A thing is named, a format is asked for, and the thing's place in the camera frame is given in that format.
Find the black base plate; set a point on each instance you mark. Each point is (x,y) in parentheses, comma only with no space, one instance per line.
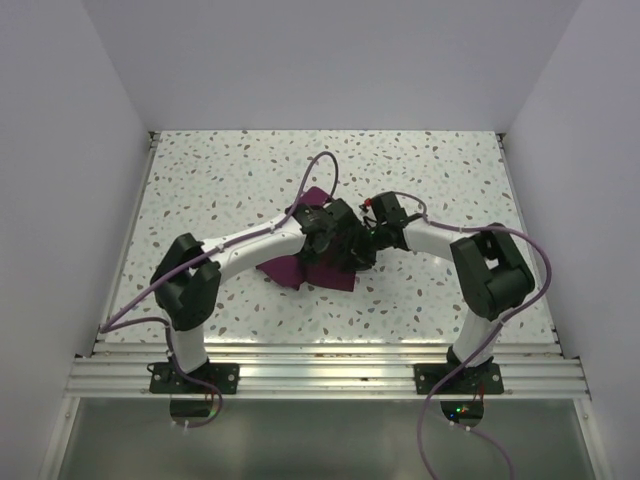
(165,379)
(486,379)

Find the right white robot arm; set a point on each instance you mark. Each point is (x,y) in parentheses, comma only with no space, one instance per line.
(493,275)

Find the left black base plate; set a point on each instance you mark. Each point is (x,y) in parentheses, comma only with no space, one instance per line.
(165,379)

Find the purple cloth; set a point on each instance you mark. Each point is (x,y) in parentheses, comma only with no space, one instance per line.
(289,272)

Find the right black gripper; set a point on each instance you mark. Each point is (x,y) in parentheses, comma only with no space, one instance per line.
(371,257)

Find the aluminium rail frame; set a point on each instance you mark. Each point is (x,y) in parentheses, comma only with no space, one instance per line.
(314,342)

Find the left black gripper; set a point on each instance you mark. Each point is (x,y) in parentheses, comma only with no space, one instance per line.
(313,255)

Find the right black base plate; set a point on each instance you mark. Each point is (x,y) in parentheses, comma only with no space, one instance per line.
(486,379)

